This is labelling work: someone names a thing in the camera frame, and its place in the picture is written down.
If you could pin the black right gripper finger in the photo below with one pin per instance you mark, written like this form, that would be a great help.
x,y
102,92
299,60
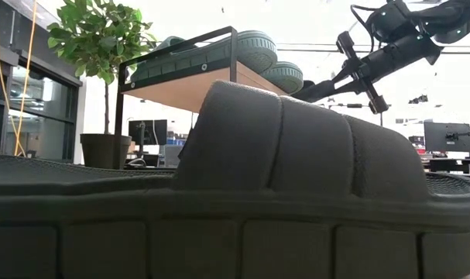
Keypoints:
x,y
320,86
320,97

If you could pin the teal rubber slide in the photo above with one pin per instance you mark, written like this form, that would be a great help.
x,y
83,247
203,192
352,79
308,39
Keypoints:
x,y
285,77
258,50

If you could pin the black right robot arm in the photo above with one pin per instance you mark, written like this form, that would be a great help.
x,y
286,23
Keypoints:
x,y
451,19

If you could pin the black rubber slide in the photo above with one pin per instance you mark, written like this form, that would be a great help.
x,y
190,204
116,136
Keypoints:
x,y
296,155

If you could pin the black computer monitor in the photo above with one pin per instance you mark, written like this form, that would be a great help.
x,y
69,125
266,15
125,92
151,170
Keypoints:
x,y
157,131
440,137

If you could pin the green potted plant black pot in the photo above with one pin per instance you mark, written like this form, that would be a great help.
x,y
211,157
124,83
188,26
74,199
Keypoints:
x,y
99,35

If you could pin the thin black metal frame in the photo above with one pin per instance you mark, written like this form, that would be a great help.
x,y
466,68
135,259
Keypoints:
x,y
352,105

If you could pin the wooden shelf with black frame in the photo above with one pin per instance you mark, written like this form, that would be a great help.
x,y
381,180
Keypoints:
x,y
188,93

